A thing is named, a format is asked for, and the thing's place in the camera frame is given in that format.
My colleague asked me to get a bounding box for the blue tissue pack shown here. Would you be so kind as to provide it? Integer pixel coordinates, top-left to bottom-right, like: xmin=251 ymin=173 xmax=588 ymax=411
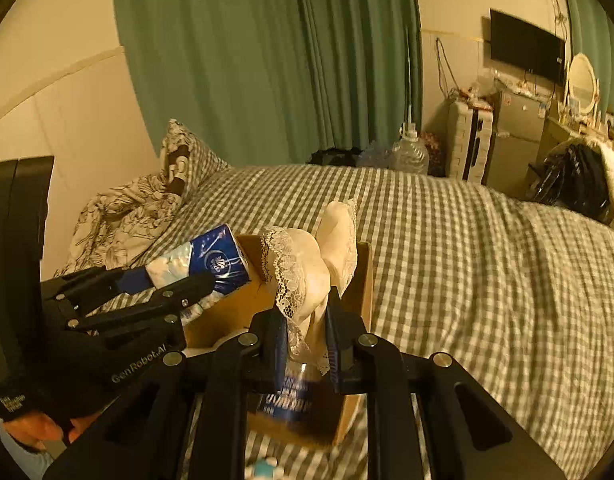
xmin=145 ymin=224 xmax=250 ymax=326

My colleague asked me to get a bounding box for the brown cardboard box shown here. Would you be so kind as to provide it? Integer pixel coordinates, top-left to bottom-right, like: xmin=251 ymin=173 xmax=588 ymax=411
xmin=184 ymin=235 xmax=373 ymax=451

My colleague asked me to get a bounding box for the cream lace cloth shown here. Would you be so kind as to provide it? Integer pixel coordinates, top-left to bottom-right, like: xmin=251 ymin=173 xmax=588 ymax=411
xmin=261 ymin=198 xmax=358 ymax=374

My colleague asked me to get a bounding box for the left hand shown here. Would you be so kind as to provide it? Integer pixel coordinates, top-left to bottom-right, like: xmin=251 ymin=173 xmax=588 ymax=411
xmin=3 ymin=412 xmax=100 ymax=451

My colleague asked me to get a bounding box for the floral patterned duvet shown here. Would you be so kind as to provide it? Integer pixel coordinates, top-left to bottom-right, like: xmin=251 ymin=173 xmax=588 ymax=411
xmin=55 ymin=170 xmax=188 ymax=276

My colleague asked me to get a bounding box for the white blue plush toy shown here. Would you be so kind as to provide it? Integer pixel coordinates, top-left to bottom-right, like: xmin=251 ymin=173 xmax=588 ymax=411
xmin=244 ymin=457 xmax=285 ymax=480

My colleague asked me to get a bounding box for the patterned pillow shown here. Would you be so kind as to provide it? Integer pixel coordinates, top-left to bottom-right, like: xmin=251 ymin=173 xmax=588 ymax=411
xmin=160 ymin=118 xmax=232 ymax=200

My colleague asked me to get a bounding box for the grey checked bed sheet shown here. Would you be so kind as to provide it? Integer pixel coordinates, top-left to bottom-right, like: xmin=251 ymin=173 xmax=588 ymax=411
xmin=139 ymin=165 xmax=614 ymax=479

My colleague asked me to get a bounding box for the large green curtain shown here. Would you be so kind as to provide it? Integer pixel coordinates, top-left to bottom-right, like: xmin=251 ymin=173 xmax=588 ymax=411
xmin=114 ymin=0 xmax=422 ymax=165

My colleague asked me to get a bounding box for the large clear water bottle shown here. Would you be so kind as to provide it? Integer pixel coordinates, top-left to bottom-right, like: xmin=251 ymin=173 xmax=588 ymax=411
xmin=390 ymin=122 xmax=429 ymax=176

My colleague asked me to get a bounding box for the black jacket on chair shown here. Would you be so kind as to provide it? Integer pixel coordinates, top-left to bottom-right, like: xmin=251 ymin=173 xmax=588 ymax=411
xmin=526 ymin=136 xmax=614 ymax=226

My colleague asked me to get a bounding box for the white suitcase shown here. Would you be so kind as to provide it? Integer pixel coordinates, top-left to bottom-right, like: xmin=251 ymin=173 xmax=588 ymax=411
xmin=446 ymin=101 xmax=493 ymax=184

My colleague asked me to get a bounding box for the silver mini fridge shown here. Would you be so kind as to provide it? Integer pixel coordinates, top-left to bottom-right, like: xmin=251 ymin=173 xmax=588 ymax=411
xmin=485 ymin=90 xmax=546 ymax=198

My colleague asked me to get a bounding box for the white dressing table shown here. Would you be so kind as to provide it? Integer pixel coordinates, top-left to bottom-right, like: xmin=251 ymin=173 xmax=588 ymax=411
xmin=536 ymin=116 xmax=610 ymax=162

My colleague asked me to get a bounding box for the oval vanity mirror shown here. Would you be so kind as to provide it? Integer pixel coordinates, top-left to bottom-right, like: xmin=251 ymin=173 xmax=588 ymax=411
xmin=566 ymin=53 xmax=600 ymax=116

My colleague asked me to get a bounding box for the small green curtain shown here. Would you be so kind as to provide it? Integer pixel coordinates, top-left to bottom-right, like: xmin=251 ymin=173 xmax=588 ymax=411
xmin=566 ymin=0 xmax=614 ymax=116

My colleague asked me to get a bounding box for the black wall television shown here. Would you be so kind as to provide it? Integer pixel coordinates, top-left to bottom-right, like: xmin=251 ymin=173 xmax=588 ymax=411
xmin=490 ymin=9 xmax=565 ymax=84

